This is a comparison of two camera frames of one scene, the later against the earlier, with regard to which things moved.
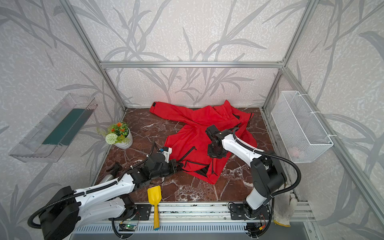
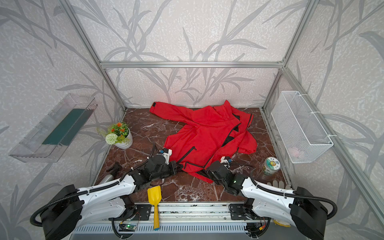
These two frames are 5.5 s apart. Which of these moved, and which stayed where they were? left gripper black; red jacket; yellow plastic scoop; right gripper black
Moved: right gripper black
Stayed: red jacket; left gripper black; yellow plastic scoop
